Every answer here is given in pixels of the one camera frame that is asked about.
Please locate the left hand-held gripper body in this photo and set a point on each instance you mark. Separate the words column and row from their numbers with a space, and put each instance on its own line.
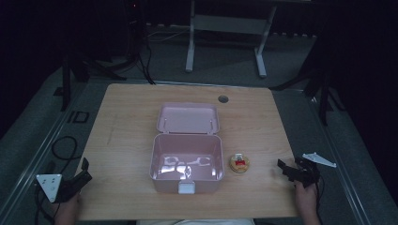
column 50, row 186

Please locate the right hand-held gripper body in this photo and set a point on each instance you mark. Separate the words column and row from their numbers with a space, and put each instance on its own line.
column 308, row 170

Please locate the round yellow red-labelled snack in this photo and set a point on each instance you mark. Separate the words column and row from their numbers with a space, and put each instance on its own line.
column 239, row 163

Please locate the pink plastic storage box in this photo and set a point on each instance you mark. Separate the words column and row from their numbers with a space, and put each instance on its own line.
column 187, row 146

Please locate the person's right hand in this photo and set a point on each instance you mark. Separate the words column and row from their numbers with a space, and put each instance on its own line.
column 306, row 197

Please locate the person's left hand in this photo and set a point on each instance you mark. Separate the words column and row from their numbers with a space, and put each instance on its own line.
column 68, row 209

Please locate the black metal stand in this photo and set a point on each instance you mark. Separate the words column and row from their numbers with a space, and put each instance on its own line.
column 324, row 97
column 67, row 78

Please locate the white metal desk frame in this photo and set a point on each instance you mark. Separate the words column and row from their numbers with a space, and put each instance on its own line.
column 230, row 23

